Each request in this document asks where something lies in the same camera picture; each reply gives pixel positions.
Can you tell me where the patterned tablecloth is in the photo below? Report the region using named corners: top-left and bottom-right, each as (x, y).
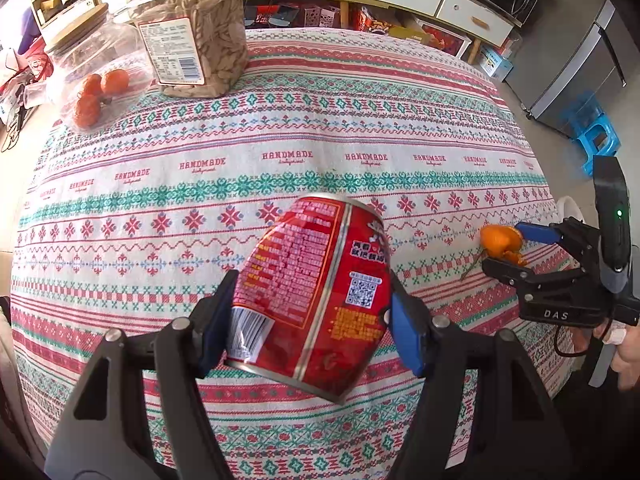
top-left (9, 25), bottom-right (576, 480)

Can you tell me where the clear plastic jar of seeds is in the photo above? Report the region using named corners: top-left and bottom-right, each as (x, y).
top-left (122, 0), bottom-right (250, 100)

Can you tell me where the white trash bin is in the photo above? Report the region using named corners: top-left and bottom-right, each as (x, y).
top-left (552, 195), bottom-right (583, 226)

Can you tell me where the blue plastic stool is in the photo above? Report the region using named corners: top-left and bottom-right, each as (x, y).
top-left (560, 91), bottom-right (622, 177)

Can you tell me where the blue white cardboard box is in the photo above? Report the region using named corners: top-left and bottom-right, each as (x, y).
top-left (477, 45), bottom-right (515, 81)

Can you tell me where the orange fruit with stem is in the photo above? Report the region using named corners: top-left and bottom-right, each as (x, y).
top-left (479, 224), bottom-right (528, 267)

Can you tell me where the black cable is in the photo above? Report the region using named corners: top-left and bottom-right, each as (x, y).
top-left (552, 327), bottom-right (588, 358)

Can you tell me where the pink lattice basket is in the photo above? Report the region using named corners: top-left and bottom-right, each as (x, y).
top-left (300, 5), bottom-right (341, 28)

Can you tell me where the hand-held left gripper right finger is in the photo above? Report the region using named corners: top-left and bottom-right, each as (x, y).
top-left (387, 272), bottom-right (573, 480)

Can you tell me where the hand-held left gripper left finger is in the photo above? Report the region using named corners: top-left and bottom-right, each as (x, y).
top-left (44, 270), bottom-right (241, 480)

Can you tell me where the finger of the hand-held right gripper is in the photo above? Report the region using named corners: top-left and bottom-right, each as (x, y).
top-left (515, 217), bottom-right (601, 261)
top-left (481, 256), bottom-right (599, 299)

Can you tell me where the person's right hand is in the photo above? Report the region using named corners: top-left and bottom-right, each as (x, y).
top-left (592, 322), bottom-right (640, 393)

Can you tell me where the red picture box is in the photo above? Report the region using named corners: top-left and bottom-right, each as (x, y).
top-left (415, 17), bottom-right (471, 56)

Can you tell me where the red drink can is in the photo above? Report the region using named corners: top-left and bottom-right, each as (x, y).
top-left (223, 194), bottom-right (393, 406)

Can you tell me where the grey refrigerator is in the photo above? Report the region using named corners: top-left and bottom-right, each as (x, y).
top-left (502, 0), bottom-right (640, 138)

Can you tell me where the glass jar with wooden lid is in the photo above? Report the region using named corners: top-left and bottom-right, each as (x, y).
top-left (44, 2), bottom-right (153, 133)

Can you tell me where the red snack box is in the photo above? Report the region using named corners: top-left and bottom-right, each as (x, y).
top-left (350, 5), bottom-right (401, 36)

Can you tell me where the white wooden tv cabinet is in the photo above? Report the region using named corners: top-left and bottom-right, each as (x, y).
top-left (25, 0), bottom-right (518, 61)

